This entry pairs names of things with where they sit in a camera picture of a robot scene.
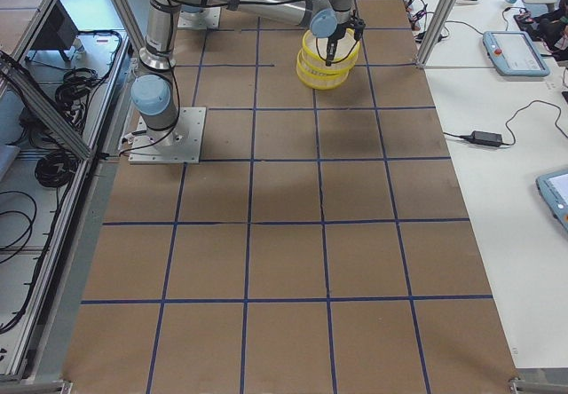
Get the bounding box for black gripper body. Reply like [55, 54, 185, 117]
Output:
[326, 10, 366, 57]

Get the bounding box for black coiled cables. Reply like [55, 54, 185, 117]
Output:
[34, 150, 77, 189]

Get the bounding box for teach pendant tablet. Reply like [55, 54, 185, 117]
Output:
[482, 31, 549, 77]

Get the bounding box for aluminium frame post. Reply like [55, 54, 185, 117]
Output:
[415, 0, 456, 68]

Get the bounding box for black power adapter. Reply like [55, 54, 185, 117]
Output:
[460, 130, 504, 147]

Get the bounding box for yellow steamer layer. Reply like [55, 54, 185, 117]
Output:
[296, 52, 350, 91]
[299, 28, 360, 75]

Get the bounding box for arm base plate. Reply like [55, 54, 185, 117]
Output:
[177, 5, 221, 30]
[128, 107, 206, 164]

